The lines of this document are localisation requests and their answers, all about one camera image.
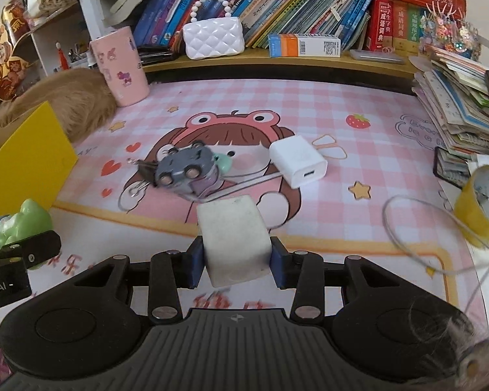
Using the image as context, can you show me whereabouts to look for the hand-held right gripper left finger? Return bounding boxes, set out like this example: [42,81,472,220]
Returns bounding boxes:
[70,235,207,326]

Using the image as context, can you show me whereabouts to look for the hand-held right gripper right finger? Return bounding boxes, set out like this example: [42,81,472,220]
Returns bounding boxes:
[270,236,409,326]

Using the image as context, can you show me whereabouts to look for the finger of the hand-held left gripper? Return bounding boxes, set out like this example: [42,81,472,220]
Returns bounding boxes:
[0,231,62,270]

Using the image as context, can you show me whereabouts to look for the green frog toy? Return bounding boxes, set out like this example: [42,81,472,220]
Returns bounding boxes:
[0,199,54,271]

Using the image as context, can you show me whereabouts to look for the yellow cardboard box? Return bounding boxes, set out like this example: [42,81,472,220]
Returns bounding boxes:
[0,102,79,229]

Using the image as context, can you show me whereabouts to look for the grey hamster keychain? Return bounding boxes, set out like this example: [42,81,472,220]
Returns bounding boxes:
[118,142,235,212]

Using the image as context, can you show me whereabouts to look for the white USB charger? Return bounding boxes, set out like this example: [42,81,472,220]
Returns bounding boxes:
[269,134,329,190]

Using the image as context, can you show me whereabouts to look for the pink cartoon desk mat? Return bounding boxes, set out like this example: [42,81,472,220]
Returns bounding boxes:
[0,79,489,375]

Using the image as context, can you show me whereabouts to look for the brown furry cloth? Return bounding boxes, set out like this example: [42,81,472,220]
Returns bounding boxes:
[0,68,119,143]

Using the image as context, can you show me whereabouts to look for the red gold printed bag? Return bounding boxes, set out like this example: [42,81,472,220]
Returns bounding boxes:
[0,2,31,102]

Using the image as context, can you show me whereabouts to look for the pink cartoon cylinder container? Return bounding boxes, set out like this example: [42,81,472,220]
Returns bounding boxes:
[90,25,151,107]

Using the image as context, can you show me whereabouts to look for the pens in holder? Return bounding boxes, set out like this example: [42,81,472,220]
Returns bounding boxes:
[53,41,92,70]

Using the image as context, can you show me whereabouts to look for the black printed card pack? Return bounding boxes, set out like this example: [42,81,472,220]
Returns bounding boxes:
[433,147,471,190]

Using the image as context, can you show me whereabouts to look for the yellow tape roll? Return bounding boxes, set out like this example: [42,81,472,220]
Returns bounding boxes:
[454,165,489,249]

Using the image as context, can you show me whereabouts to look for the white side shelf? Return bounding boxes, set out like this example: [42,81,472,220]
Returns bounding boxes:
[24,0,94,78]

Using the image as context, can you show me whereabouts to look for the black flat item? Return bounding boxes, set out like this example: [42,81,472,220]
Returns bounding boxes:
[138,45,180,66]

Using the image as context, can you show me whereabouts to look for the orange blue white carton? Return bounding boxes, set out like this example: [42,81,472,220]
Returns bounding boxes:
[268,33,342,58]

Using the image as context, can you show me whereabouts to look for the grey furry cuff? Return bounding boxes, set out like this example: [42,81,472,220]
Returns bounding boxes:
[407,301,489,387]

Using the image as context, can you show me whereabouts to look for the white quilted pearl handbag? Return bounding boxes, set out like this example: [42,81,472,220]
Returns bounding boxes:
[182,0,246,60]

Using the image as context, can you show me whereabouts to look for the grey flat case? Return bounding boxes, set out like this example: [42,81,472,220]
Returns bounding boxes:
[349,49,406,66]

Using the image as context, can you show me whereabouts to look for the stack of booklets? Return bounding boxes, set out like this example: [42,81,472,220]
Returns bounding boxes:
[409,47,489,155]

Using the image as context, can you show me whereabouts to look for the row of colourful books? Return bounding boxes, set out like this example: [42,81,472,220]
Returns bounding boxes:
[132,0,371,50]

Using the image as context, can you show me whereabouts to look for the red thick dictionary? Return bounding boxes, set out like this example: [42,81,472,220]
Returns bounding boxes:
[369,0,395,52]

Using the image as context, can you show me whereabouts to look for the orange-red thick dictionary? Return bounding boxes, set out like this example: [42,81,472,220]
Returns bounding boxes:
[392,1,410,53]

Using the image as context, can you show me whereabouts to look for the colourful beaded hair ornament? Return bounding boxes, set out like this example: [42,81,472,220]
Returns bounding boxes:
[420,2,482,60]

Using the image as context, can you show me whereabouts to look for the white charging cable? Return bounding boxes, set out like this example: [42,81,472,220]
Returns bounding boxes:
[383,195,489,278]

